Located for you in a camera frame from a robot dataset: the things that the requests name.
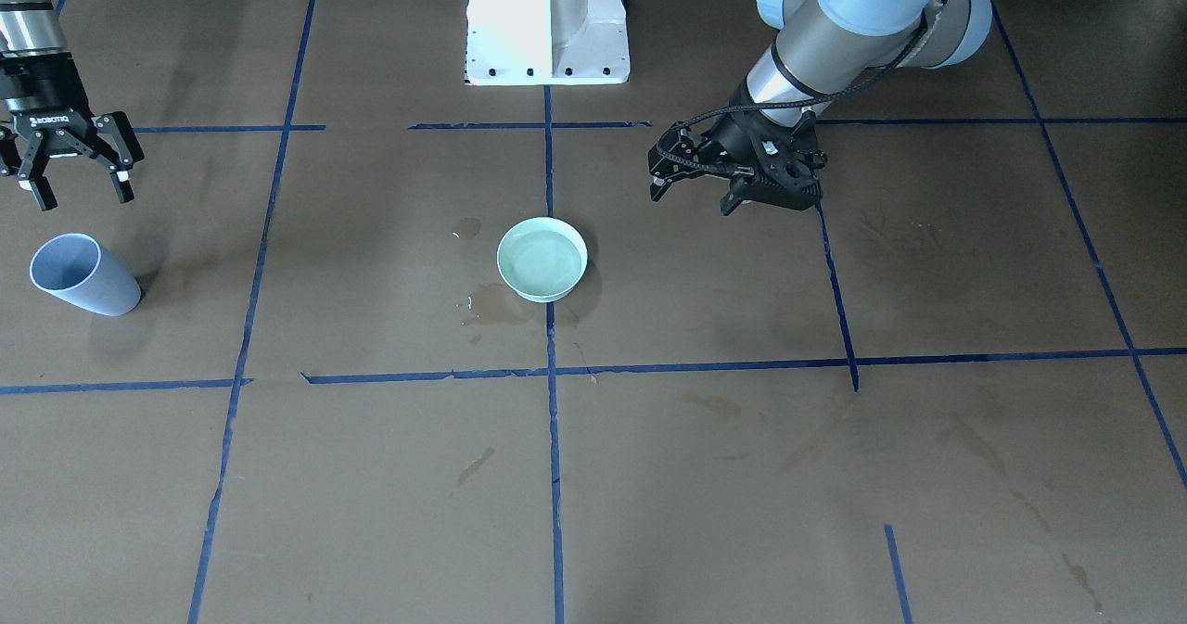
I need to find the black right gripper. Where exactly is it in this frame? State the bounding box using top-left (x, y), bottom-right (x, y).
top-left (1, 53), bottom-right (145, 211)

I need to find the mint green bowl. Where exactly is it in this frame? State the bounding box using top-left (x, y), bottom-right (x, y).
top-left (495, 217), bottom-right (589, 303)

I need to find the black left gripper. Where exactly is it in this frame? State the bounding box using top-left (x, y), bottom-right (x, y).
top-left (648, 112), bottom-right (827, 217)

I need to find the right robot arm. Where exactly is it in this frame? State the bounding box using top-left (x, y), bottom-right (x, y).
top-left (1, 0), bottom-right (145, 211)

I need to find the light blue plastic cup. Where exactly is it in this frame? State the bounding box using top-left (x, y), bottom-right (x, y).
top-left (28, 234), bottom-right (144, 316)

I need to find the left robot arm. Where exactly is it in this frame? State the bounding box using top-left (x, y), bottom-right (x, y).
top-left (648, 0), bottom-right (994, 215)

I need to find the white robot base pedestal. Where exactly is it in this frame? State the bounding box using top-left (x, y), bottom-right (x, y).
top-left (464, 0), bottom-right (631, 87)

